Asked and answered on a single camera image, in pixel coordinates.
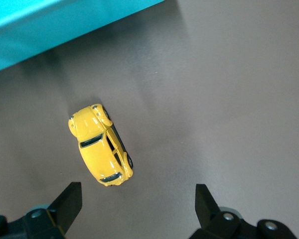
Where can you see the teal plastic bin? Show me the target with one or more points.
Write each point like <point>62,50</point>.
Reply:
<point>40,25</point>

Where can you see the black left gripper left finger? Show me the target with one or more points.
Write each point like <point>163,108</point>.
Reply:
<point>57,219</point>

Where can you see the yellow beetle toy car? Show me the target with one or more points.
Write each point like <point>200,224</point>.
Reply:
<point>99,149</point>

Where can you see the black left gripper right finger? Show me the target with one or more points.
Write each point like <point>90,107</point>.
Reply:
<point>214,224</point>

